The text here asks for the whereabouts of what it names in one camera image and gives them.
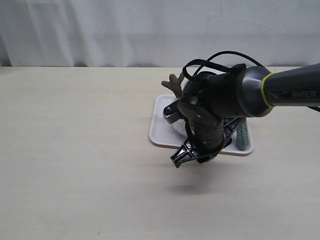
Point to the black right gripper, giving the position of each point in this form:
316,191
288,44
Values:
210,97

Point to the green knitted scarf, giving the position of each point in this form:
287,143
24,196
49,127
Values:
242,140

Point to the white rectangular plastic tray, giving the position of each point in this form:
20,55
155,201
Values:
163,134

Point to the white plush snowman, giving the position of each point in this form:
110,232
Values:
175,90

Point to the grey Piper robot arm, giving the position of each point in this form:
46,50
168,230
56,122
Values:
258,90

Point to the white backdrop curtain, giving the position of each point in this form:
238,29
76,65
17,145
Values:
156,33

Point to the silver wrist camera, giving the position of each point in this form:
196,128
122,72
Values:
171,113

